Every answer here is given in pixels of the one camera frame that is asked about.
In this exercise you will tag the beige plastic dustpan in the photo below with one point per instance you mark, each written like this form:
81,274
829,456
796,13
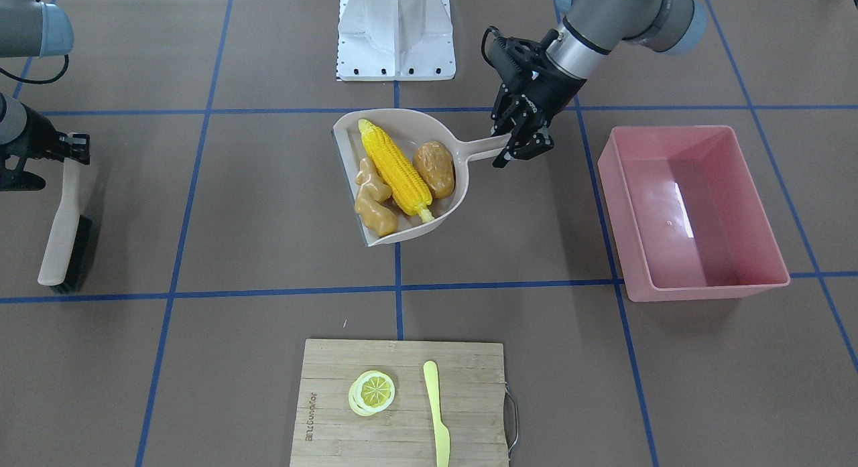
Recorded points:
409,129

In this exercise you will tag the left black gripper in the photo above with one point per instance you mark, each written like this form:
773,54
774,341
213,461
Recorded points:
548,86

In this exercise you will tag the tan toy ginger root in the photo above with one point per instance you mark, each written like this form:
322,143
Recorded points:
372,192

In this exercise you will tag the yellow toy corn cob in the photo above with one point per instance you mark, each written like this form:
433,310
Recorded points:
409,190

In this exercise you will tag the bamboo cutting board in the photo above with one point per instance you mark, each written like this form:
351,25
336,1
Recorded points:
472,398

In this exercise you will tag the pink plastic bin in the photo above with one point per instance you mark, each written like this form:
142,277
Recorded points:
686,217

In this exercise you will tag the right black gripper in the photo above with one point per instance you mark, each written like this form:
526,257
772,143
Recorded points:
28,133

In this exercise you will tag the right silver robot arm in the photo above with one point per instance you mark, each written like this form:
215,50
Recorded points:
34,28

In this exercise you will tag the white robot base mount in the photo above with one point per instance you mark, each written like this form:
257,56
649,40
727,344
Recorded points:
395,40

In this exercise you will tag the yellow toy lemon slices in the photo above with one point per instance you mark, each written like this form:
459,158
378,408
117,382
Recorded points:
371,393

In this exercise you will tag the beige hand brush black bristles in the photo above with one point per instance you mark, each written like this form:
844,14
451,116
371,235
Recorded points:
62,263

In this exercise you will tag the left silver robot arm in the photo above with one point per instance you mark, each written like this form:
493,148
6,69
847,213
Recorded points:
591,29

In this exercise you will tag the brown toy potato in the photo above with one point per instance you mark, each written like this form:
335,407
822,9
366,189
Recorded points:
434,163

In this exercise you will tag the yellow plastic knife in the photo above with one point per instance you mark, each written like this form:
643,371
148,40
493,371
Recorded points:
441,434

